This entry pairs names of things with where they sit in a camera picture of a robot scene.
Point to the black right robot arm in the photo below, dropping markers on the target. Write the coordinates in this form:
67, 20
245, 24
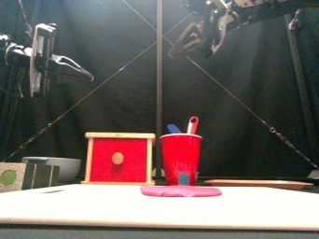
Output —
269, 6

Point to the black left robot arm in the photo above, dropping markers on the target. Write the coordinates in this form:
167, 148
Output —
12, 49

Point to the wooden drawer box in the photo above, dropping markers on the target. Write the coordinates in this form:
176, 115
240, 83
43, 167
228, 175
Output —
120, 135

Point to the red drawer with wooden knob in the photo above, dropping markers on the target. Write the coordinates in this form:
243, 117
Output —
103, 168

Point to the red and white utensil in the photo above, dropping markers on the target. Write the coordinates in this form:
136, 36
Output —
191, 127

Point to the blue utensil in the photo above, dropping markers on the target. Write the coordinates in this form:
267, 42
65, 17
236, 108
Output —
173, 129

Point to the dark green striped block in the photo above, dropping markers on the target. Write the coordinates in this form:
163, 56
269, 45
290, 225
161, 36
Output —
43, 175

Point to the red plastic cup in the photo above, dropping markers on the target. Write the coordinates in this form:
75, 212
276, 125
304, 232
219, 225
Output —
180, 155

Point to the white cutting board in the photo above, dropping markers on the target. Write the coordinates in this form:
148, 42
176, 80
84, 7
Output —
124, 208

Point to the black frame pole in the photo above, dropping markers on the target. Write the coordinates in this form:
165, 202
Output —
159, 77

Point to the black frame strut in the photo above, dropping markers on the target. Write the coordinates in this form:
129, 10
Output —
300, 84

